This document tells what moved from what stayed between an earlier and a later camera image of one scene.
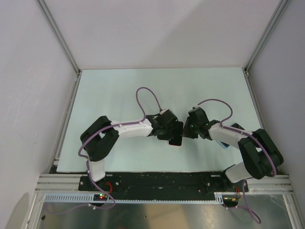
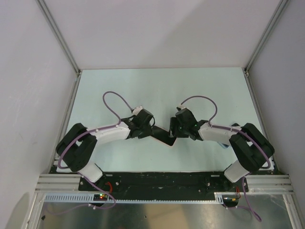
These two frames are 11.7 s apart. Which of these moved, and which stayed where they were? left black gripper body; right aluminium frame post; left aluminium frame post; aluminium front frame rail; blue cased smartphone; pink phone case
Moved: pink phone case; left black gripper body
Stayed: aluminium front frame rail; blue cased smartphone; right aluminium frame post; left aluminium frame post
